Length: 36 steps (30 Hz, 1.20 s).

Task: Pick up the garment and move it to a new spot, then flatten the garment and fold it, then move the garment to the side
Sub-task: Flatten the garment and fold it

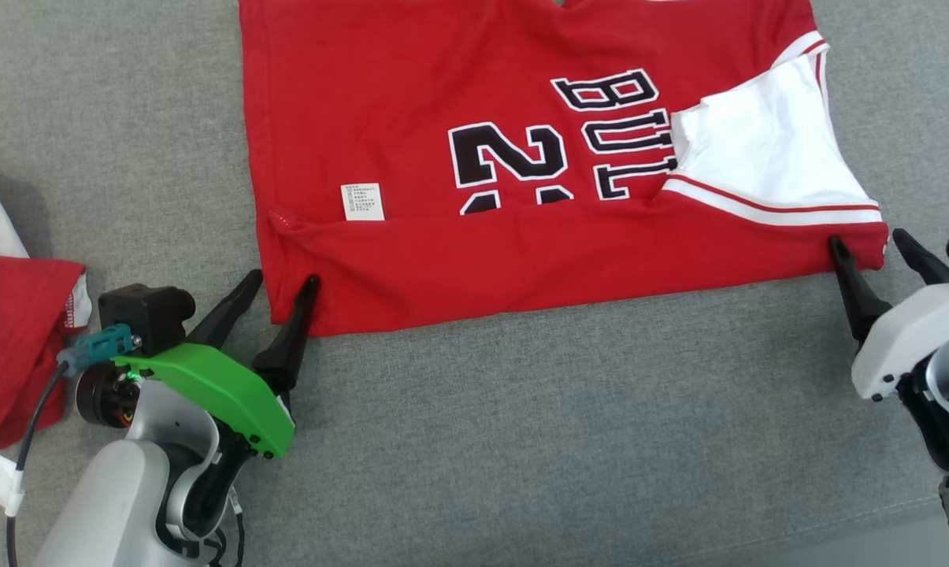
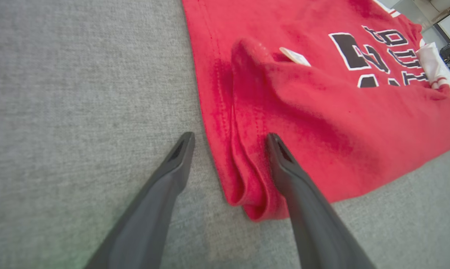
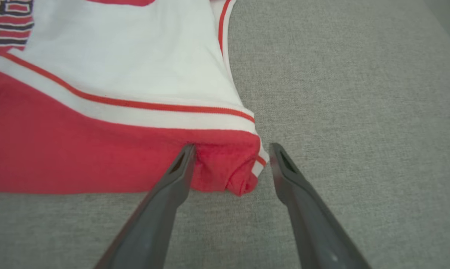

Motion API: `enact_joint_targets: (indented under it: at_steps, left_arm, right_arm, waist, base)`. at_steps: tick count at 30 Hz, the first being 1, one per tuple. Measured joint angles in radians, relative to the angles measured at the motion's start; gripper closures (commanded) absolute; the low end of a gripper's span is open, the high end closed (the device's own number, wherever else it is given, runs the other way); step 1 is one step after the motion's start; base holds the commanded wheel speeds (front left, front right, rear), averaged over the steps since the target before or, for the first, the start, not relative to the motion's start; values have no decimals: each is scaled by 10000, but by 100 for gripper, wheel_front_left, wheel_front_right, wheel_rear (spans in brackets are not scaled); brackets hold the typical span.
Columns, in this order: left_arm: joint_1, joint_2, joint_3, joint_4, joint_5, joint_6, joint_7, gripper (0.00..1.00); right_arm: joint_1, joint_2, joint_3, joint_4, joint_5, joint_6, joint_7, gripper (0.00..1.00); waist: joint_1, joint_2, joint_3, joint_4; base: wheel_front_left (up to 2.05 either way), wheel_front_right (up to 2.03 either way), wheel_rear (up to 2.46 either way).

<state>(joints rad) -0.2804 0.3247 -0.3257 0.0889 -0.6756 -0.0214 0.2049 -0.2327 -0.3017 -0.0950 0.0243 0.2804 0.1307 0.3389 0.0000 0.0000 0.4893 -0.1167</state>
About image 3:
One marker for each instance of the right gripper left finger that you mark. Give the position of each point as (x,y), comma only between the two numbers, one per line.
(161,209)

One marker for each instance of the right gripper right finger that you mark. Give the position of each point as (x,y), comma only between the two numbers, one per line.
(310,220)

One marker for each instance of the red white lettered jersey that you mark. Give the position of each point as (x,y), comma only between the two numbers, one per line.
(98,112)

